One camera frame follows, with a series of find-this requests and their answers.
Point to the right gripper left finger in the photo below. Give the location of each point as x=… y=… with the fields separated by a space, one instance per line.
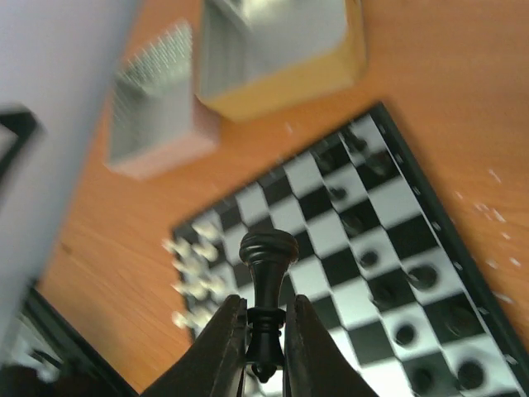
x=214 y=364

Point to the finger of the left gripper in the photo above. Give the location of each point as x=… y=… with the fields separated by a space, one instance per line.
x=24 y=126

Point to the black aluminium frame rail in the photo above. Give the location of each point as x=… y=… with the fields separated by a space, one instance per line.
x=70 y=352

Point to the gold metal tin base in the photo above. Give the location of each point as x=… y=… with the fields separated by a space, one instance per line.
x=256 y=57

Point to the black king chess piece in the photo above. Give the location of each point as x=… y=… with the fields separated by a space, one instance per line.
x=267 y=254

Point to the black and silver chessboard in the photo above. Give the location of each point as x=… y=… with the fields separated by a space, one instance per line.
x=378 y=257

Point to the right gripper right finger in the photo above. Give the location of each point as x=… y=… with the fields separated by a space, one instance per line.
x=314 y=366

